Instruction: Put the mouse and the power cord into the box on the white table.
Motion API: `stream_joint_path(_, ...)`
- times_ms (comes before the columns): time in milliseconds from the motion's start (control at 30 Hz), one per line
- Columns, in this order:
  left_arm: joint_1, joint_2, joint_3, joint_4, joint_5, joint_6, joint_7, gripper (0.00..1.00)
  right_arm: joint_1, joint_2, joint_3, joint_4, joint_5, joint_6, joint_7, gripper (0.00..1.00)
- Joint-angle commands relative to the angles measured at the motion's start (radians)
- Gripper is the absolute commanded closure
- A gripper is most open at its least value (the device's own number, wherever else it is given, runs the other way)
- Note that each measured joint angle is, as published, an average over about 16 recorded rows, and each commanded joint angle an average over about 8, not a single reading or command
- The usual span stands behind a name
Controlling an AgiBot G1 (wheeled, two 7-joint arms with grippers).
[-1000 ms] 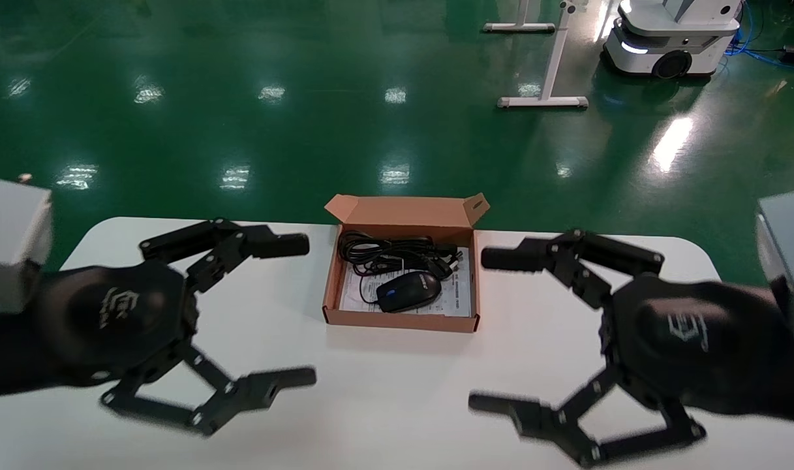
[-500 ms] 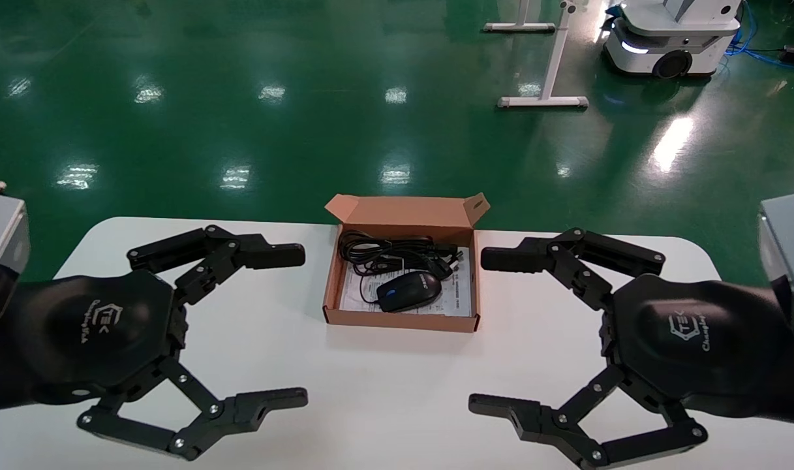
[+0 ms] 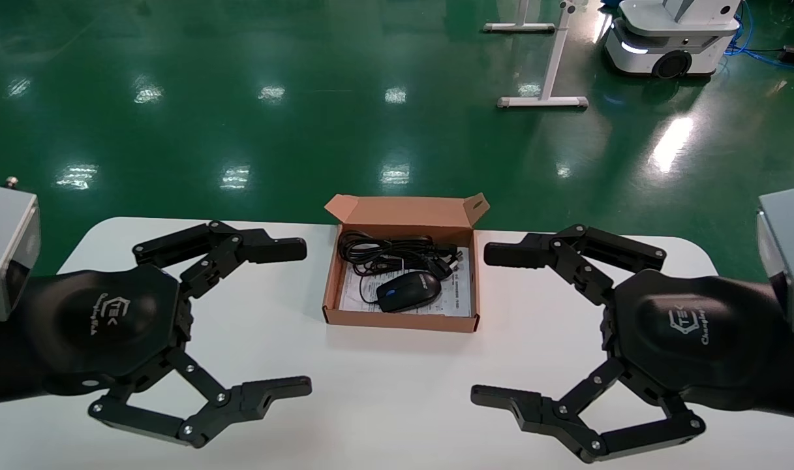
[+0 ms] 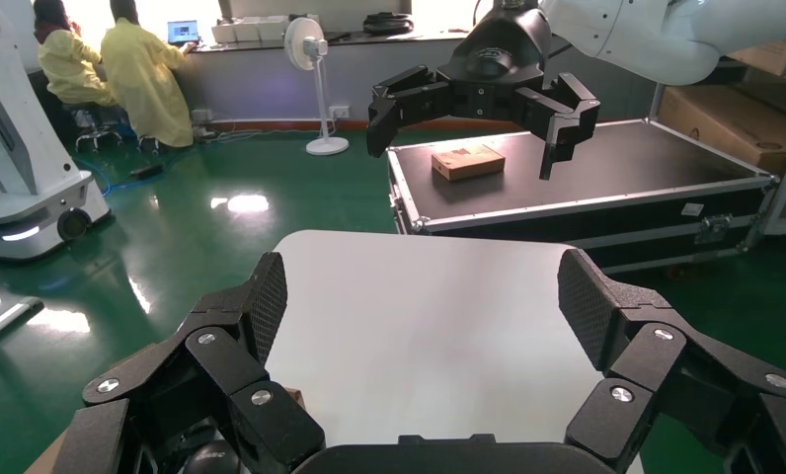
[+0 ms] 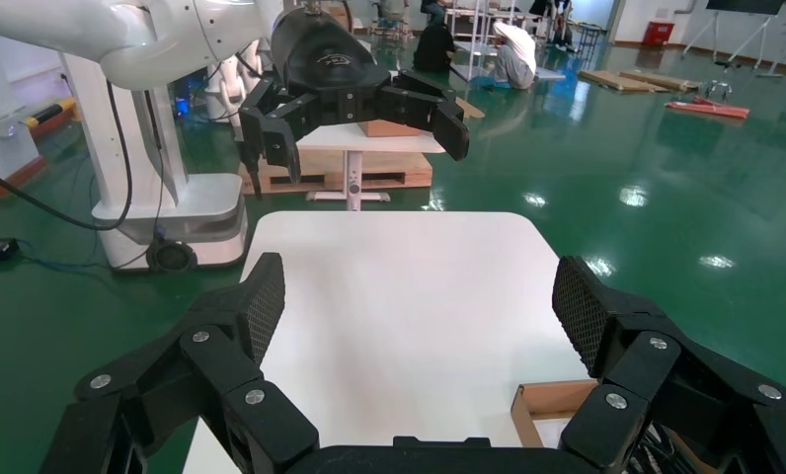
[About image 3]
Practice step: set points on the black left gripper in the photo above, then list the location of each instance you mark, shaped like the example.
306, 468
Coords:
90, 326

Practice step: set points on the white printed instruction sheet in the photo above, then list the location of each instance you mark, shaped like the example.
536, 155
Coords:
458, 297

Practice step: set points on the brown cardboard box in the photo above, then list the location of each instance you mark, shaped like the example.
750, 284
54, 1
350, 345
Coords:
403, 214

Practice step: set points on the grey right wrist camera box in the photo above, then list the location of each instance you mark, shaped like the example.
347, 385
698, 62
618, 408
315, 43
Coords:
791, 258

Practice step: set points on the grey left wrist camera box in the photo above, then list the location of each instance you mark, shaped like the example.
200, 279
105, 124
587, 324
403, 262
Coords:
2, 251

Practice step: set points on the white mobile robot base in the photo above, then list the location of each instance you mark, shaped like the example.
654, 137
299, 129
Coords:
671, 39

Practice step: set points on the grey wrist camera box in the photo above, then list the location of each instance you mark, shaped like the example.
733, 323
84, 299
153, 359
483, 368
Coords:
791, 258
2, 251

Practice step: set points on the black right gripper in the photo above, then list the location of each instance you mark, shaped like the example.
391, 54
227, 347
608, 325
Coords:
697, 336

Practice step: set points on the white metal table leg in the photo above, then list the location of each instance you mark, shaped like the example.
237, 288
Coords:
553, 65
520, 26

